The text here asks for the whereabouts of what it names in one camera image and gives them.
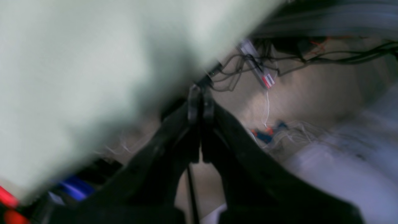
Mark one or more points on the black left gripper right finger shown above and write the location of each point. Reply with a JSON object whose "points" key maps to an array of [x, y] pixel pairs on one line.
{"points": [[257, 189]]}

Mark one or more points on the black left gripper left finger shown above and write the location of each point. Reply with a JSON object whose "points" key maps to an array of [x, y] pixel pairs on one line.
{"points": [[143, 192]]}

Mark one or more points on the blue clamp top left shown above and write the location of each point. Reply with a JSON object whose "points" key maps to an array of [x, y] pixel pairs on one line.
{"points": [[76, 188]]}

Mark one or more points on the light green table cloth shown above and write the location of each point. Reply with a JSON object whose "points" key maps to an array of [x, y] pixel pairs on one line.
{"points": [[75, 73]]}

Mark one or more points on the orange black clamp left rear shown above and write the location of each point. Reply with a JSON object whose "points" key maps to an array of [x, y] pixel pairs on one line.
{"points": [[8, 212]]}

